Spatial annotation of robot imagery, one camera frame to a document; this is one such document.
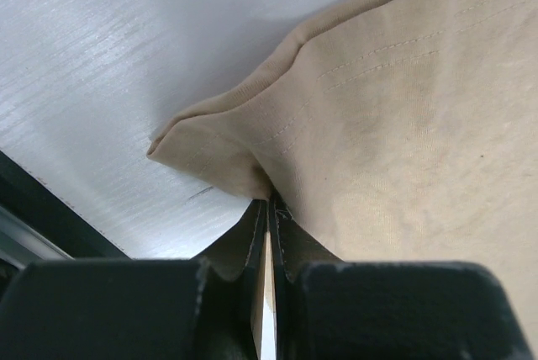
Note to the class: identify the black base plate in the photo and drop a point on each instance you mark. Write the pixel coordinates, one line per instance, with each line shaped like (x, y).
(27, 199)

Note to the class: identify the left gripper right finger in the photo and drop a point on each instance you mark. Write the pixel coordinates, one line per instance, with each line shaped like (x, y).
(327, 308)

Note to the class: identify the beige t shirt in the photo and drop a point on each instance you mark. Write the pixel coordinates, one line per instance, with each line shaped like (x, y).
(393, 130)

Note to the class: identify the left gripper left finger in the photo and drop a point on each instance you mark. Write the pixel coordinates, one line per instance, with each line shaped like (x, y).
(206, 307)

